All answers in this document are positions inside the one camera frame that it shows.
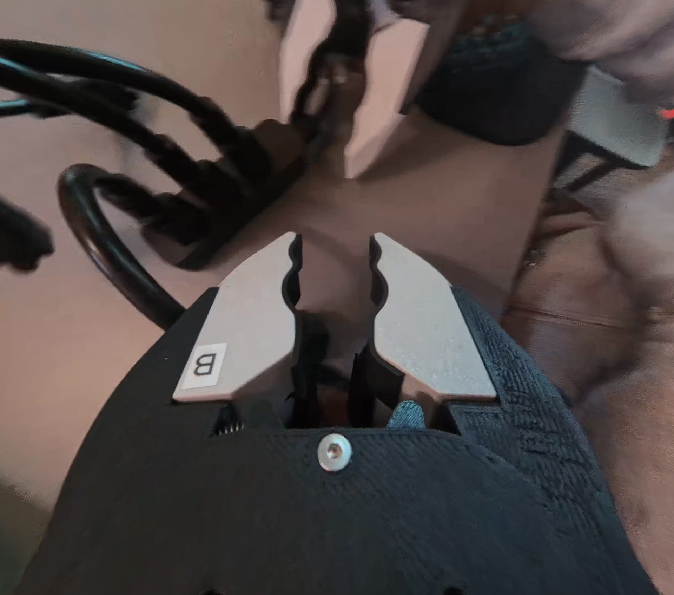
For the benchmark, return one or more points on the grey mesh office chair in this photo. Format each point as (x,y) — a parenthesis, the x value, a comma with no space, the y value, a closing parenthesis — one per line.
(616,121)

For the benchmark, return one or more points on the black power strip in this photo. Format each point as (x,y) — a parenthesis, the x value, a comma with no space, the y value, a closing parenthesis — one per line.
(279,142)

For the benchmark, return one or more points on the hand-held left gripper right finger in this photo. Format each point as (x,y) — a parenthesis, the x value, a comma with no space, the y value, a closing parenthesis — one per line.
(432,337)

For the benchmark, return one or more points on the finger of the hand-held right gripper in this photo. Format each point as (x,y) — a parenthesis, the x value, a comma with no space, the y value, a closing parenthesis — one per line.
(389,89)
(308,26)

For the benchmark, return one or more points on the grey zip hoodie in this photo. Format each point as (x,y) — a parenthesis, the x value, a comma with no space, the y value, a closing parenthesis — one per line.
(647,236)

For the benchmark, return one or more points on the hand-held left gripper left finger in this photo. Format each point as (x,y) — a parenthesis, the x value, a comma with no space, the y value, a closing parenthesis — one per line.
(247,337)

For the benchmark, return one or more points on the red grey striped cloth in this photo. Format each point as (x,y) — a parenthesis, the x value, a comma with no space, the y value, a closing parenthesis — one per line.
(666,114)

